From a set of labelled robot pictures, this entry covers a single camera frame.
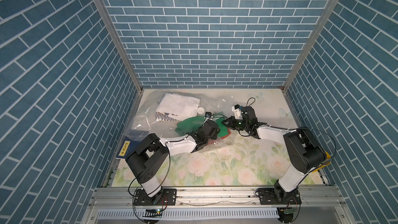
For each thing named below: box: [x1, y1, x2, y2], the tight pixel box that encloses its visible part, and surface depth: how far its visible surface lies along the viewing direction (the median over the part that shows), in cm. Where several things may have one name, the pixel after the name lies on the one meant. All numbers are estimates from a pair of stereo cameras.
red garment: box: [207, 127, 232, 146], surface depth 88 cm
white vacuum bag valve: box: [197, 106, 206, 115], surface depth 103 cm
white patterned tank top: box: [155, 92, 201, 121], surface depth 101 cm
